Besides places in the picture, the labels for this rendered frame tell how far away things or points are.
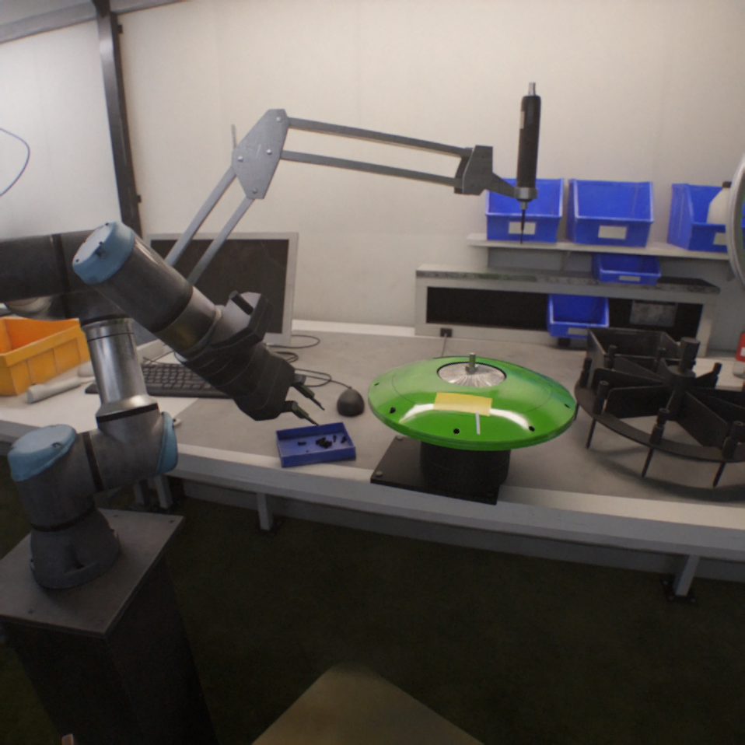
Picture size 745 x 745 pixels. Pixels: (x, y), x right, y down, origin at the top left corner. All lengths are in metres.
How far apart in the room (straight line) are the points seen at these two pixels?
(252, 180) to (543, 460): 0.69
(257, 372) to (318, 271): 1.20
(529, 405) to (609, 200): 1.02
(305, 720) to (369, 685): 0.11
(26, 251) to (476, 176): 0.71
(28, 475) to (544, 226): 1.24
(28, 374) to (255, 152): 0.83
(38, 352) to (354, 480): 0.91
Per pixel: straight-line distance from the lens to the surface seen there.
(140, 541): 0.85
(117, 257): 0.46
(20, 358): 1.37
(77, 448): 0.74
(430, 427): 0.62
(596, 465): 0.90
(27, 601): 0.82
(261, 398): 0.55
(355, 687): 0.89
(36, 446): 0.74
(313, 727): 0.86
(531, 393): 0.71
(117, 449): 0.73
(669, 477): 0.92
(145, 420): 0.74
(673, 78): 1.68
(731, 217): 1.08
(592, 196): 1.59
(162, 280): 0.48
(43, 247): 0.55
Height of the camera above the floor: 1.35
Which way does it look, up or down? 21 degrees down
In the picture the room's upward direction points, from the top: straight up
